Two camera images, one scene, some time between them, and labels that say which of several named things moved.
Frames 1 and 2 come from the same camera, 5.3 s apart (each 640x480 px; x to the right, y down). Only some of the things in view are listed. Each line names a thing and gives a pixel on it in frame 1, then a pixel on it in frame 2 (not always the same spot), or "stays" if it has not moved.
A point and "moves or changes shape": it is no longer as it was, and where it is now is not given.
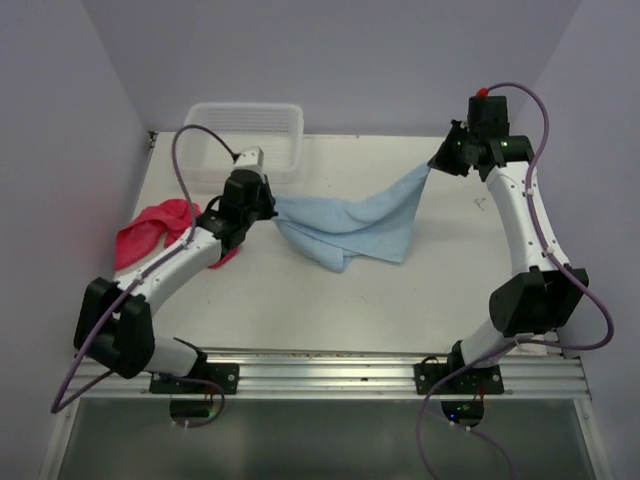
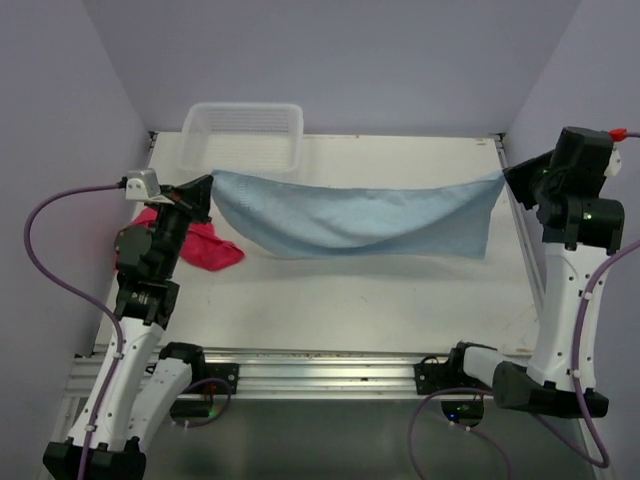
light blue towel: [333, 233] moves or changes shape
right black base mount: [479, 380] stays
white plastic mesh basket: [276, 129] stays
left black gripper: [268, 211] → [195, 194]
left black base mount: [226, 375] stays
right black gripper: [443, 158] → [520, 174]
